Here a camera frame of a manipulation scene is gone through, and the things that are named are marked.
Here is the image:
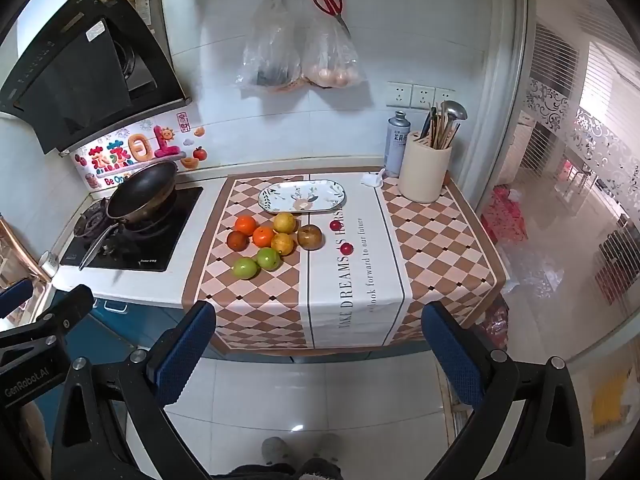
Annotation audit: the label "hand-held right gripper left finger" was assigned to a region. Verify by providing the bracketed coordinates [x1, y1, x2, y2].
[50, 300, 217, 480]

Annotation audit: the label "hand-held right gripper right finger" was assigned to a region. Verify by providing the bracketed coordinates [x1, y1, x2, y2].
[421, 301, 594, 480]

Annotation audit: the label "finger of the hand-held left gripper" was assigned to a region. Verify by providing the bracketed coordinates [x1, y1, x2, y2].
[0, 284, 96, 361]
[0, 279, 35, 319]

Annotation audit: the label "green apple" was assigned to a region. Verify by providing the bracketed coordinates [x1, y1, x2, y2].
[232, 256, 260, 281]
[256, 247, 281, 272]

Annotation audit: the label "brown round fruit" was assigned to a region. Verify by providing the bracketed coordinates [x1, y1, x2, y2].
[297, 224, 324, 250]

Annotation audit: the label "patterned oval plate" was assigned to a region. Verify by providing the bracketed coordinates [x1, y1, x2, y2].
[257, 180, 347, 214]

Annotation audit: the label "person's left forearm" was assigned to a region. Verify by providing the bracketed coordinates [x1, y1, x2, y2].
[21, 402, 54, 467]

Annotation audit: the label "black glass gas stove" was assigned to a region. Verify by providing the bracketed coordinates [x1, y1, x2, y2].
[60, 186, 205, 274]

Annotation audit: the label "checkered table mat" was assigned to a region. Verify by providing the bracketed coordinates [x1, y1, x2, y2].
[182, 167, 511, 357]

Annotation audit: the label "black frying pan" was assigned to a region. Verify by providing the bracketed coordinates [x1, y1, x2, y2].
[78, 160, 180, 271]

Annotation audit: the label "red patterned box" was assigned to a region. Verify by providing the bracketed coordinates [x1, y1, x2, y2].
[480, 185, 529, 244]

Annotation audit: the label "person's dark trousers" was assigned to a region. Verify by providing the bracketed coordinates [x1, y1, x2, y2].
[215, 456, 346, 480]

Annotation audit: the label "cream utensil holder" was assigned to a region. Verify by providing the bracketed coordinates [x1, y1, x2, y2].
[398, 131, 454, 205]

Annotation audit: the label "grey spray can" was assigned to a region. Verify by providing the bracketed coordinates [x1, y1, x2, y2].
[384, 111, 412, 179]

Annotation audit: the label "frosted glass sliding door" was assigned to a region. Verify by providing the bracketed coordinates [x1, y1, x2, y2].
[475, 0, 640, 361]

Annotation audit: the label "bundle of wooden chopsticks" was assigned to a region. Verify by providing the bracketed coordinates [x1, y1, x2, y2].
[428, 102, 454, 151]

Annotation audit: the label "black range hood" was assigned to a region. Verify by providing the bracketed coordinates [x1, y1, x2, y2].
[0, 0, 194, 156]

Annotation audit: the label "metal ladle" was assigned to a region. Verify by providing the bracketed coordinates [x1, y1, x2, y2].
[440, 100, 469, 137]

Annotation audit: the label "plastic bag with dark contents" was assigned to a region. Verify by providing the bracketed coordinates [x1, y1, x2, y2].
[236, 0, 304, 94]

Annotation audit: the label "plastic bag of eggs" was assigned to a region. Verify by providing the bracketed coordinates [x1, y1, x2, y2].
[299, 12, 364, 90]

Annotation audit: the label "golden metal frame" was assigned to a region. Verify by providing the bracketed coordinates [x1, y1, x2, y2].
[0, 215, 54, 292]

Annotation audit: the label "colourful letter wall sticker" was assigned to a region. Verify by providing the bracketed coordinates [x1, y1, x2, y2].
[74, 122, 188, 192]

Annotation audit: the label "red handled scissors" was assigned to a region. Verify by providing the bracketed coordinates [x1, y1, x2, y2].
[312, 0, 352, 39]

